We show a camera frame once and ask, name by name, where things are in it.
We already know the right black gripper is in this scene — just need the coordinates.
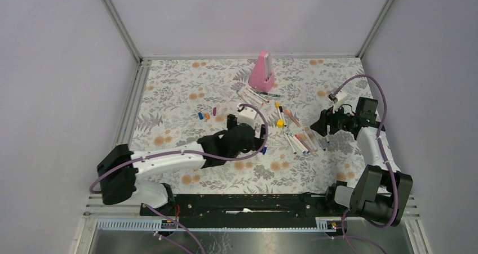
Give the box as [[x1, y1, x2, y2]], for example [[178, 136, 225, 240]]
[[309, 101, 357, 137]]

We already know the grey white marker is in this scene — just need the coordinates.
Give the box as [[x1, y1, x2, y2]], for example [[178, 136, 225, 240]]
[[302, 130, 317, 151]]

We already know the pink translucent marker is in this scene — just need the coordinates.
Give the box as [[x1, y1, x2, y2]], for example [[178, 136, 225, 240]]
[[295, 135, 313, 153]]

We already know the magenta capped white marker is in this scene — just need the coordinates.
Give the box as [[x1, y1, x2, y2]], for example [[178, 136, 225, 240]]
[[247, 88, 269, 103]]

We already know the dark green marker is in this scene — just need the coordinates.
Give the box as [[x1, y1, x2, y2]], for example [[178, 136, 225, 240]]
[[256, 91, 281, 97]]

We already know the purple capped white marker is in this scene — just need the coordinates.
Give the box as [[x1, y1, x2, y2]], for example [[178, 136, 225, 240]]
[[291, 135, 308, 154]]

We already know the orange brown marker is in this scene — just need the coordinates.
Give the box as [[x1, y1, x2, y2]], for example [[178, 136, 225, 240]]
[[285, 110, 301, 127]]

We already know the red brown capped marker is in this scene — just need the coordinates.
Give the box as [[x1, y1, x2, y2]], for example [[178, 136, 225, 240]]
[[284, 133, 297, 155]]

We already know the dark blue capped marker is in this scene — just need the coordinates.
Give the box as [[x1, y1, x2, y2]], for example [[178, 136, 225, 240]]
[[312, 130, 326, 151]]

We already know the blue capped white marker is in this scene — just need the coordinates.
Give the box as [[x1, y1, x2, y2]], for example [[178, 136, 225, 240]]
[[236, 91, 254, 105]]

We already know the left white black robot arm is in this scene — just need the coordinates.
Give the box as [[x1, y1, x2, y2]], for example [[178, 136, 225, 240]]
[[90, 103, 269, 215]]

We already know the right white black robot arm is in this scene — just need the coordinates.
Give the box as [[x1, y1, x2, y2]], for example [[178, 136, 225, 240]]
[[310, 92, 413, 228]]

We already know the yellow cube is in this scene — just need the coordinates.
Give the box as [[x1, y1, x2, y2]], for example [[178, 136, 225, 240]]
[[276, 119, 285, 128]]

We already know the pink metronome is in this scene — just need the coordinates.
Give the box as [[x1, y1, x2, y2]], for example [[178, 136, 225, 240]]
[[248, 50, 275, 93]]

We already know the floral table mat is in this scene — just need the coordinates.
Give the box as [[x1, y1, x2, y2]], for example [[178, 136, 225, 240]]
[[130, 58, 371, 194]]

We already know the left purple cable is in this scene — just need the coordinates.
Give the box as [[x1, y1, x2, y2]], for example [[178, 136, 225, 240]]
[[89, 103, 269, 195]]

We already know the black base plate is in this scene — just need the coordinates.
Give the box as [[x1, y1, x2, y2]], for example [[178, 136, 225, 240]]
[[157, 193, 346, 229]]

